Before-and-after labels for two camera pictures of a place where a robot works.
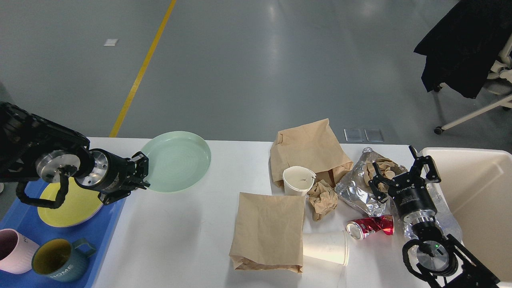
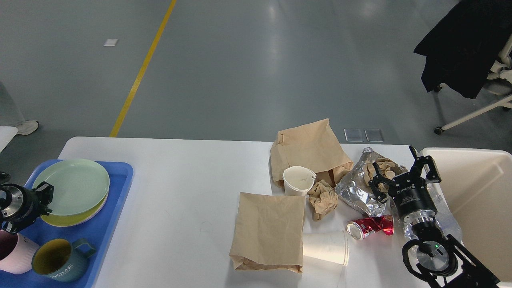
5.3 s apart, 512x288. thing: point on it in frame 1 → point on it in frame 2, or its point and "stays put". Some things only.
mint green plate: [177, 160] → [80, 185]
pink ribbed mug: [16, 251] stays put
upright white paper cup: [297, 180] stays put
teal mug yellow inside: [60, 260] stays put
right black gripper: [410, 191] stays put
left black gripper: [115, 175] → [20, 206]
